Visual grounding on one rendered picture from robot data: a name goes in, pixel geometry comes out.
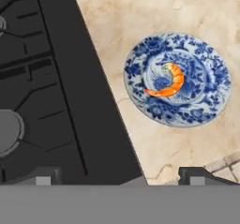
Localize orange shrimp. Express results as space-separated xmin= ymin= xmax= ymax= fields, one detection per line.
xmin=143 ymin=62 xmax=186 ymax=98

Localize black hob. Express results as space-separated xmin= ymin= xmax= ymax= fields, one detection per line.
xmin=0 ymin=0 xmax=149 ymax=187

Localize blue and white patterned plate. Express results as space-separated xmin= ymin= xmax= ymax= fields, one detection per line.
xmin=123 ymin=31 xmax=233 ymax=128

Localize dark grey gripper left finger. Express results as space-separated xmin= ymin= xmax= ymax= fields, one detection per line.
xmin=7 ymin=167 xmax=62 ymax=187

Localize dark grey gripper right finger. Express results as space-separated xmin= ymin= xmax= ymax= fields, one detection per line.
xmin=177 ymin=166 xmax=240 ymax=187

